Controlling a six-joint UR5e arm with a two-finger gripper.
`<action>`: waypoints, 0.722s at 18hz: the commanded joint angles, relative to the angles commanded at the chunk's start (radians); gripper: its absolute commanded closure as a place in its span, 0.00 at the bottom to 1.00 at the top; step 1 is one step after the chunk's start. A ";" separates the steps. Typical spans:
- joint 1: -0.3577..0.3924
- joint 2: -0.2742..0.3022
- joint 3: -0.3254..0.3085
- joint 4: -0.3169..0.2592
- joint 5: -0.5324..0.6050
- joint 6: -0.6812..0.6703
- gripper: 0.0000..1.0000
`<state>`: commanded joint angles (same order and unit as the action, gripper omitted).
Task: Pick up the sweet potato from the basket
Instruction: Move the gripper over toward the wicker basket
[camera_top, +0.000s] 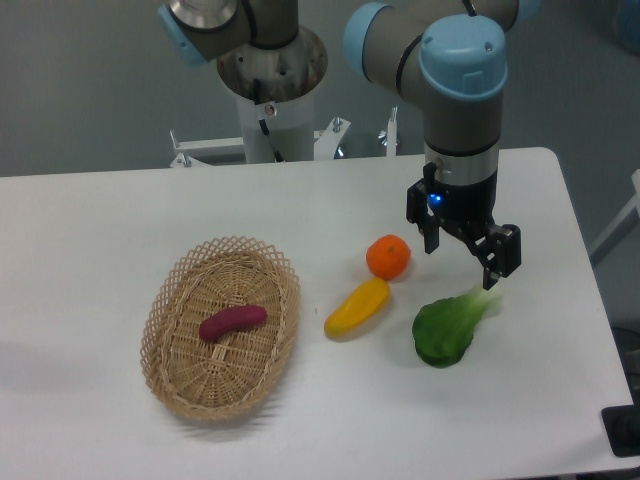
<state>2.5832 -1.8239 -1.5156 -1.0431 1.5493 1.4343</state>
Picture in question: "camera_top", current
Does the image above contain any purple sweet potato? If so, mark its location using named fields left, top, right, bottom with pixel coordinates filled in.
left=199, top=305, right=268, bottom=342

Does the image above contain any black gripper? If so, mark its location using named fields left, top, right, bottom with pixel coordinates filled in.
left=406, top=162, right=521, bottom=290

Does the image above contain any oval wicker basket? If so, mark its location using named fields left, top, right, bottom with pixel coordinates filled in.
left=141, top=236, right=300, bottom=421

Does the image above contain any white frame at right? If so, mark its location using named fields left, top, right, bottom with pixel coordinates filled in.
left=587, top=170, right=639, bottom=268

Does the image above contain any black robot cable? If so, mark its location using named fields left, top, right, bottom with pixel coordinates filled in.
left=252, top=78, right=286, bottom=164

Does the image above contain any black corner device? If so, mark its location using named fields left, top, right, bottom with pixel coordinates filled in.
left=601, top=405, right=639, bottom=458

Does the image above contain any orange tangerine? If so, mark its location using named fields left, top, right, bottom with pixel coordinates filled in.
left=366, top=234, right=411, bottom=280

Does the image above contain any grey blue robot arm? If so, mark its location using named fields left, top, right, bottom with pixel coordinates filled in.
left=158, top=1, right=538, bottom=289

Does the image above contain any white metal base frame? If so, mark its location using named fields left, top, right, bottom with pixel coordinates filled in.
left=168, top=106, right=401, bottom=168

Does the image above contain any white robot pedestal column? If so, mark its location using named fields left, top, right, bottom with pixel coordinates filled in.
left=217, top=26, right=328, bottom=155

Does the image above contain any green bok choy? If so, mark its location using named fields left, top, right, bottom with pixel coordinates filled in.
left=411, top=286, right=503, bottom=368

